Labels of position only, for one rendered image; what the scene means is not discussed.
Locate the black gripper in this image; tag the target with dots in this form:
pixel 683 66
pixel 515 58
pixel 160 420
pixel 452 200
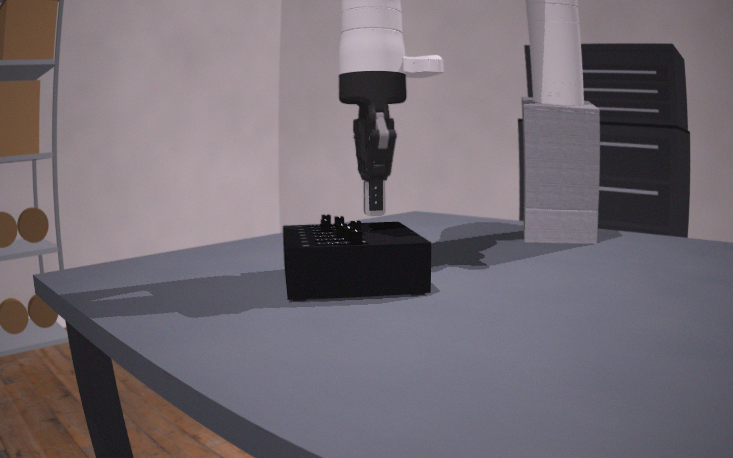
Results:
pixel 371 91

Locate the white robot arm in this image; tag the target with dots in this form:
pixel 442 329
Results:
pixel 371 40

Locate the black lighting desk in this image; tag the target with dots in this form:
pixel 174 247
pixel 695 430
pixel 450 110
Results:
pixel 355 260

